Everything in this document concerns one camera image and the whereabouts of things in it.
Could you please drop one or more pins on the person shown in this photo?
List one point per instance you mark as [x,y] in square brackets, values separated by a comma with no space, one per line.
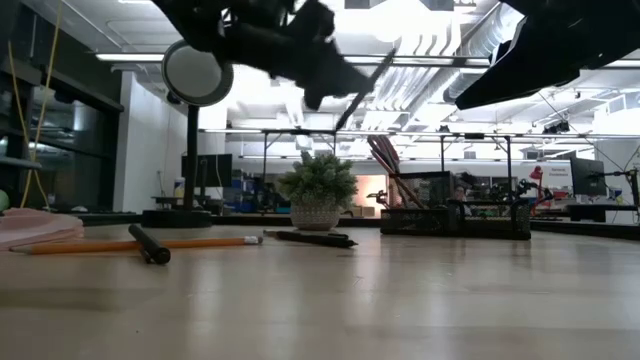
[459,192]

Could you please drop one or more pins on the pink sticky note pad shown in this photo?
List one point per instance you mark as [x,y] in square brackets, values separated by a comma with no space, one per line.
[35,227]

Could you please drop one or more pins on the black pen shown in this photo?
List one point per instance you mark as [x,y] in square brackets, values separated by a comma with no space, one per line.
[150,245]
[357,100]
[320,239]

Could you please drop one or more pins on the short orange pencil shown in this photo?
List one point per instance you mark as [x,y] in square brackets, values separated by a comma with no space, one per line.
[407,196]

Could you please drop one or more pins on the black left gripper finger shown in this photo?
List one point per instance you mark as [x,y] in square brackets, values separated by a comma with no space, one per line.
[347,67]
[342,87]

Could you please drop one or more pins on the black mesh desk organizer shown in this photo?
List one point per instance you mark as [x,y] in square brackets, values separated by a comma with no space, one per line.
[415,220]

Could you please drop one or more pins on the red background desk lamp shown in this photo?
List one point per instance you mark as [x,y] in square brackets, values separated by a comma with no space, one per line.
[536,173]

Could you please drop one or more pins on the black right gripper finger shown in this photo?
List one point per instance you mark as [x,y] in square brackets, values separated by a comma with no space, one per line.
[540,75]
[515,55]

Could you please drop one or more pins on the black background desk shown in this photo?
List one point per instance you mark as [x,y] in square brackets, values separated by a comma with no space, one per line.
[600,210]

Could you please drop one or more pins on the green artificial potted plant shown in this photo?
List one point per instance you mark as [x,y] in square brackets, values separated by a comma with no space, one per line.
[317,180]

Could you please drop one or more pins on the black background monitor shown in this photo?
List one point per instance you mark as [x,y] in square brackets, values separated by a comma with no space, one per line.
[220,170]
[587,177]

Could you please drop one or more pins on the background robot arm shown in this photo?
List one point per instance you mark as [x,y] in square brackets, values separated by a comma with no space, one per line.
[532,189]

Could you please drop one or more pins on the green ball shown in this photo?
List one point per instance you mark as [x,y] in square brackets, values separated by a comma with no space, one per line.
[3,200]

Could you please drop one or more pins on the black desk lamp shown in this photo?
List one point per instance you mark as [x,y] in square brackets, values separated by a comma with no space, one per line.
[197,75]

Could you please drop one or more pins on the blue storage bins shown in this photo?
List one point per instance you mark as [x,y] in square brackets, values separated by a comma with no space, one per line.
[245,202]

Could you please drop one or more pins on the white plastic bottle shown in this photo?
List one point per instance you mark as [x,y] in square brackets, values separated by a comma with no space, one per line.
[179,187]

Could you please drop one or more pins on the long orange pencil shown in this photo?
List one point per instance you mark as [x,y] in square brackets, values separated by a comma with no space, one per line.
[210,243]

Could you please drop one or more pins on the background workstation frame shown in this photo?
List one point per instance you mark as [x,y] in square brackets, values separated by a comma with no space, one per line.
[300,132]

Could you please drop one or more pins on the fluorescent ceiling light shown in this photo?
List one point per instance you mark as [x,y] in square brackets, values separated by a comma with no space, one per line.
[130,57]

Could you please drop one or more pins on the silver ventilation duct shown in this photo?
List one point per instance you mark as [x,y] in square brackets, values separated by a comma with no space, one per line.
[475,50]

